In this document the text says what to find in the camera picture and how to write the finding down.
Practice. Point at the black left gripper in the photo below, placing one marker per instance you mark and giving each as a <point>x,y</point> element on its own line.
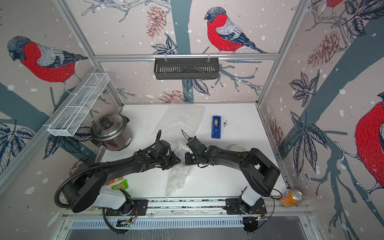
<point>174,160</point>

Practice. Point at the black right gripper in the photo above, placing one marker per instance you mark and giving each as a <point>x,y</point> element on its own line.
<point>187,158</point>

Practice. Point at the blue tape dispenser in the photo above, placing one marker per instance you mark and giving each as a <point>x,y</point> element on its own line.
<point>216,127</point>

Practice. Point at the bubble wrap sheet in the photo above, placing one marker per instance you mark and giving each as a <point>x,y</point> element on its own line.
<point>179,172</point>
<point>178,118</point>

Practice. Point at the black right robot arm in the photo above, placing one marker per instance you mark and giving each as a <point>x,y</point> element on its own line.
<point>258,169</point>

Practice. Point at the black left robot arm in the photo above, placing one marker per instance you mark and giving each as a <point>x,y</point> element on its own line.
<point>83,190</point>

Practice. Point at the cream ceramic bowl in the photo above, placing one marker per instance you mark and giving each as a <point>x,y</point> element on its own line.
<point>238,148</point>

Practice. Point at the green snack packet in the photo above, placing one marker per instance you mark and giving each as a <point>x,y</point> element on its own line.
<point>122,185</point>

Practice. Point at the steel rice cooker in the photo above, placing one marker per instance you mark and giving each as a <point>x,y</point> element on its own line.
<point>112,132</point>

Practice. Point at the small circuit board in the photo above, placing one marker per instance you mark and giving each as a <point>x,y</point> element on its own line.
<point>124,223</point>

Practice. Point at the orange soda can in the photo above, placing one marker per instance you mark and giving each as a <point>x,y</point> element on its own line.
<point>291,198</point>

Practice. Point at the aluminium mounting rail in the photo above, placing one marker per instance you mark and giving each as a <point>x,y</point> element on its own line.
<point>213,207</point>

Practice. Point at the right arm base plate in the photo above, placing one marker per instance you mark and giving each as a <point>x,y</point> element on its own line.
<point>236,206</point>

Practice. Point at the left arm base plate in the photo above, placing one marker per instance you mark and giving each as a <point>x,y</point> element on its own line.
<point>138,207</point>

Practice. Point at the black hanging wire basket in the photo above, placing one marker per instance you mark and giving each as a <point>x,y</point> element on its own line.
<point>187,69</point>

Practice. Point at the white mesh wall shelf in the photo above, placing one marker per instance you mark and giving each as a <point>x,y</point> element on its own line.
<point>81,101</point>

